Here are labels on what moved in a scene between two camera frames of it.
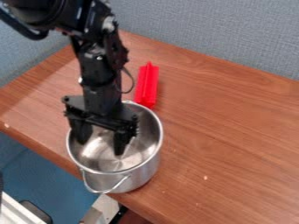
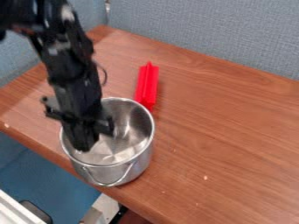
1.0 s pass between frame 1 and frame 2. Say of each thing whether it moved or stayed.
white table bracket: stayed
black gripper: moved
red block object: stayed
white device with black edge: stayed
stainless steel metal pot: moved
